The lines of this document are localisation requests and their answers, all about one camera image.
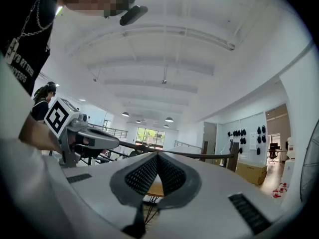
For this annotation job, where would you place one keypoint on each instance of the person's left forearm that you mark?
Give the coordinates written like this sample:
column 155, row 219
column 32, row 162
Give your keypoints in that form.
column 37, row 133

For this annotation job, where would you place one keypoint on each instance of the group of black wall-hung caps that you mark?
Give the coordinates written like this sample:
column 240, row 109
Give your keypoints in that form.
column 241, row 133

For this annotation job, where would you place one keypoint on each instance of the large window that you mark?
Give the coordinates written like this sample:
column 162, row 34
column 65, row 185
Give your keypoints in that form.
column 150, row 136

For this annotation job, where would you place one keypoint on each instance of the cardboard box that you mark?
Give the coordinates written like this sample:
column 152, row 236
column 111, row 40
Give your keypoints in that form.
column 250, row 172

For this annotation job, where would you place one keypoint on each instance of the black head-worn camera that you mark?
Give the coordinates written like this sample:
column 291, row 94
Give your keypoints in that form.
column 133, row 15

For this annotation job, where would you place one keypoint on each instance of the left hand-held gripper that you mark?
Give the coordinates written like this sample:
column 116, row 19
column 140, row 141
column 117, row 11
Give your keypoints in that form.
column 57, row 118

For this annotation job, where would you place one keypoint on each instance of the distant dark office chair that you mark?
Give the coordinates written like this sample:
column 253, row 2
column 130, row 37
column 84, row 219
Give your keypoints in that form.
column 273, row 152

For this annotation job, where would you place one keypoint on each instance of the person's left hand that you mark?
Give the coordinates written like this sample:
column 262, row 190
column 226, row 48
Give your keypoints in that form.
column 83, row 141

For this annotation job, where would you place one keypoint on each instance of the grey metal balcony railing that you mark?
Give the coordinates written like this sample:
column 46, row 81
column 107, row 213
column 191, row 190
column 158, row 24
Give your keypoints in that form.
column 112, row 131
column 187, row 144

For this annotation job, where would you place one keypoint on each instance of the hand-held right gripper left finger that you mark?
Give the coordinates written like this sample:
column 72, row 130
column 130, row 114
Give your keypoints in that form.
column 99, row 183

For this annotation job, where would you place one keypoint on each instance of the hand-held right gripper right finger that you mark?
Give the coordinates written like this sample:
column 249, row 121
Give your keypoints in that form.
column 211, row 195

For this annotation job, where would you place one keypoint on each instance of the white paper wall notice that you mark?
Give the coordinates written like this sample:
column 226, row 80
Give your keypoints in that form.
column 253, row 141

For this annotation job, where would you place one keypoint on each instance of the white water dispenser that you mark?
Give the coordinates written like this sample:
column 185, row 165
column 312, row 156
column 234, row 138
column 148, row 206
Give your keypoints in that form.
column 290, row 148

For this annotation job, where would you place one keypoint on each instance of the pack of water bottles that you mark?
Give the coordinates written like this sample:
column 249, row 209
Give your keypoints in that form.
column 280, row 190

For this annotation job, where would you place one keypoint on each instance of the person's black printed t-shirt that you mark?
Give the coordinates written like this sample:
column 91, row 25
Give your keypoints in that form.
column 37, row 46

